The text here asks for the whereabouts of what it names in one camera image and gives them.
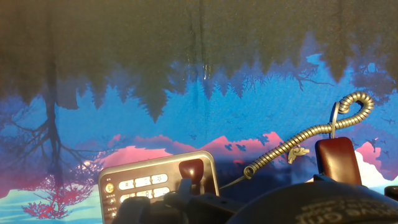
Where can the maroon telephone handset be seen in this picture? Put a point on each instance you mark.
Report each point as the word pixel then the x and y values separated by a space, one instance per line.
pixel 337 158

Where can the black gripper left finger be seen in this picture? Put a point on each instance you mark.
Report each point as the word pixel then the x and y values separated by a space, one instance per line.
pixel 199 208

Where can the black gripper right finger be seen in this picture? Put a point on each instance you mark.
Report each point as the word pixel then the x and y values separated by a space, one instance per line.
pixel 321 178

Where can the landscape print table cloth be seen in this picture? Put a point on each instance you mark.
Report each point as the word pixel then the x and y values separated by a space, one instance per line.
pixel 199 109

